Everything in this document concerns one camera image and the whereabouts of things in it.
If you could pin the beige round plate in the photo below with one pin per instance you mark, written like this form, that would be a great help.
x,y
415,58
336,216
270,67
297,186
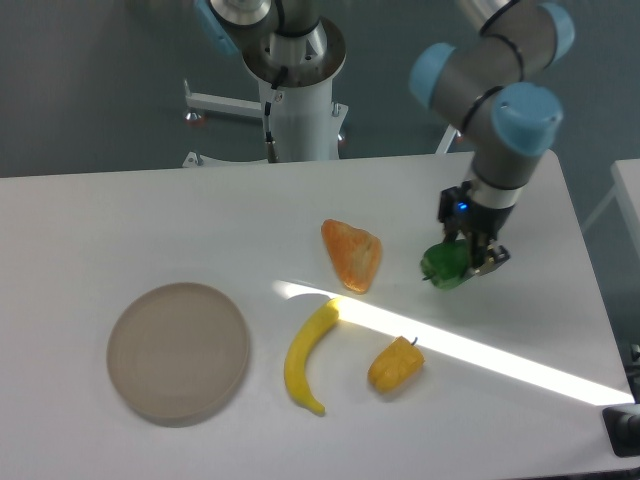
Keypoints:
x,y
178,353

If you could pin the green bell pepper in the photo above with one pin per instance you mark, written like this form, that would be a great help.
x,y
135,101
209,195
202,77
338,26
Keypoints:
x,y
446,265

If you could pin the yellow bell pepper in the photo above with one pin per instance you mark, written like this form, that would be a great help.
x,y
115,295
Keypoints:
x,y
394,365

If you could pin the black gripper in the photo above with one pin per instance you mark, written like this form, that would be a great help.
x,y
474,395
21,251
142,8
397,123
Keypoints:
x,y
464,218

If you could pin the yellow banana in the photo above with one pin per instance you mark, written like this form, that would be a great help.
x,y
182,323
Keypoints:
x,y
312,331

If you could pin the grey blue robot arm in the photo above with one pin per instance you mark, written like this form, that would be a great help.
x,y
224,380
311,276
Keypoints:
x,y
485,93

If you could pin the black device at table edge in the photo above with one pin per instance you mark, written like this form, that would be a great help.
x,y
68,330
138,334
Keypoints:
x,y
622,421

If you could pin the orange peeled fruit segment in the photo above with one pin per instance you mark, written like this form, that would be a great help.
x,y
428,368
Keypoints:
x,y
354,253

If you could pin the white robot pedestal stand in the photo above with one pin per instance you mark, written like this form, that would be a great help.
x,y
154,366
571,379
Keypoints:
x,y
301,120

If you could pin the white side table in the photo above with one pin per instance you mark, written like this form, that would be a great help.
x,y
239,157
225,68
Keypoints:
x,y
625,192

